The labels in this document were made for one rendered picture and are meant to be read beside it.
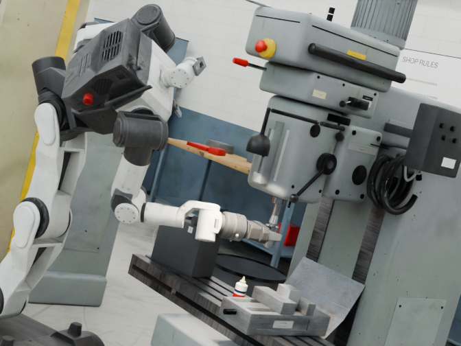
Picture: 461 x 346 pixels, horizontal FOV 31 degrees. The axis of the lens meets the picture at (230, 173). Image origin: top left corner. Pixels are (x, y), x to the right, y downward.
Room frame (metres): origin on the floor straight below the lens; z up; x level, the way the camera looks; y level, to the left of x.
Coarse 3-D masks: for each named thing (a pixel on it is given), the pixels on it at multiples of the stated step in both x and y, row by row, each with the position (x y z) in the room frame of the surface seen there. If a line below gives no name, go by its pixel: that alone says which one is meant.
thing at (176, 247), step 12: (192, 216) 3.07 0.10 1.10; (168, 228) 3.06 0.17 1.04; (180, 228) 3.02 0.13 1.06; (192, 228) 2.98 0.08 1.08; (156, 240) 3.08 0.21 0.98; (168, 240) 3.05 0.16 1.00; (180, 240) 3.01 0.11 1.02; (192, 240) 2.97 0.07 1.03; (216, 240) 3.02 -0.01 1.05; (156, 252) 3.07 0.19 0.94; (168, 252) 3.04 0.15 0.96; (180, 252) 3.00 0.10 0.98; (192, 252) 2.97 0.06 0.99; (204, 252) 2.98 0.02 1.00; (216, 252) 3.03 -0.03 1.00; (168, 264) 3.03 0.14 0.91; (180, 264) 2.99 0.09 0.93; (192, 264) 2.96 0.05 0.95; (204, 264) 3.00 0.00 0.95; (192, 276) 2.96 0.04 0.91; (204, 276) 3.01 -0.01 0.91
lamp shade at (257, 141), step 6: (252, 138) 2.50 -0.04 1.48; (258, 138) 2.49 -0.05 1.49; (264, 138) 2.49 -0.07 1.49; (252, 144) 2.48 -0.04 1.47; (258, 144) 2.48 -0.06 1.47; (264, 144) 2.48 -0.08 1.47; (246, 150) 2.50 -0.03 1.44; (252, 150) 2.48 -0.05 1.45; (258, 150) 2.48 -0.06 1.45; (264, 150) 2.48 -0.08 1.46
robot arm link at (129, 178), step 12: (120, 168) 2.55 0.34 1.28; (132, 168) 2.52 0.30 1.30; (144, 168) 2.53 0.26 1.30; (120, 180) 2.55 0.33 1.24; (132, 180) 2.54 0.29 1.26; (120, 192) 2.56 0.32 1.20; (132, 192) 2.57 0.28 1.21; (120, 204) 2.58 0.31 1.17; (132, 204) 2.58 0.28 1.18; (120, 216) 2.59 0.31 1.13; (132, 216) 2.59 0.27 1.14
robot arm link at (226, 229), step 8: (200, 216) 2.62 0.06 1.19; (208, 216) 2.61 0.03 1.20; (216, 216) 2.62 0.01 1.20; (224, 216) 2.64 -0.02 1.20; (232, 216) 2.64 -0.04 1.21; (192, 224) 2.67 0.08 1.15; (200, 224) 2.61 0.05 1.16; (208, 224) 2.60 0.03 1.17; (216, 224) 2.61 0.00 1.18; (224, 224) 2.63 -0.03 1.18; (232, 224) 2.63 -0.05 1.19; (200, 232) 2.60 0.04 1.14; (208, 232) 2.60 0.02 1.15; (216, 232) 2.61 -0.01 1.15; (224, 232) 2.62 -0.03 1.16; (232, 232) 2.63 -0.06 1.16; (208, 240) 2.60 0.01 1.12
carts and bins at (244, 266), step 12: (216, 264) 4.56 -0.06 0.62; (228, 264) 4.91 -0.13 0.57; (240, 264) 4.93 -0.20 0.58; (252, 264) 4.93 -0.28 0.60; (264, 264) 4.92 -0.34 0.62; (216, 276) 4.56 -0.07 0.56; (228, 276) 4.50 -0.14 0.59; (240, 276) 4.47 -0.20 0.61; (252, 276) 4.92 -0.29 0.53; (264, 276) 4.90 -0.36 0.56; (276, 276) 4.83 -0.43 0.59; (252, 288) 4.49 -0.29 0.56; (276, 288) 4.57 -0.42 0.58
